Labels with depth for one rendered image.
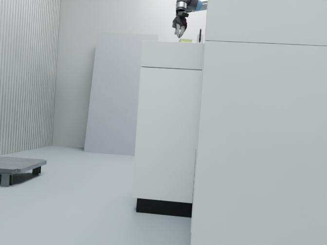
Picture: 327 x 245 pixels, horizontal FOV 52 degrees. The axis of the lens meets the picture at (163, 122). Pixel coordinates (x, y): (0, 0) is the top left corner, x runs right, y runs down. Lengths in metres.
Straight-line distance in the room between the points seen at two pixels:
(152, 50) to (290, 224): 1.15
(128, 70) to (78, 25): 1.08
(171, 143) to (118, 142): 2.60
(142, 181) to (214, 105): 0.89
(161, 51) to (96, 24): 3.25
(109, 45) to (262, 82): 3.73
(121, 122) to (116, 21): 1.49
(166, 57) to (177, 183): 0.70
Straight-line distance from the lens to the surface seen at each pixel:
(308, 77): 1.20
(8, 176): 2.51
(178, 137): 1.84
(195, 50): 1.87
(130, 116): 4.42
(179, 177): 1.87
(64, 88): 5.06
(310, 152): 1.20
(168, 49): 1.88
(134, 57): 4.61
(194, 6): 2.45
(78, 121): 4.97
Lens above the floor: 0.56
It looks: 1 degrees down
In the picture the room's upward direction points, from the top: 4 degrees clockwise
